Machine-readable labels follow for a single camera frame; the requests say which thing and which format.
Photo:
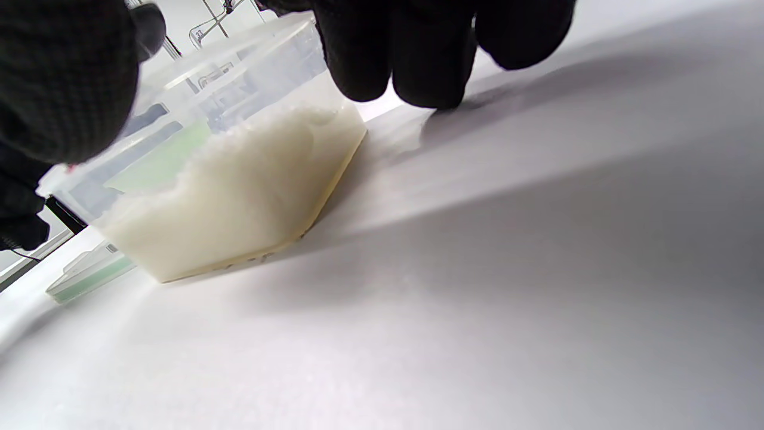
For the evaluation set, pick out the person's right hand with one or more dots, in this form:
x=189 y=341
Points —
x=59 y=77

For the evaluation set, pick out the white sugar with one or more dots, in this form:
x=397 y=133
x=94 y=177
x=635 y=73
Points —
x=239 y=197

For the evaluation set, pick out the clear plastic sugar container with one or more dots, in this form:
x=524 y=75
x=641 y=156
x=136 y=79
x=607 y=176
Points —
x=239 y=71

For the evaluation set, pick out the clear lid with green seal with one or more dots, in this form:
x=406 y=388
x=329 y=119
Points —
x=89 y=278

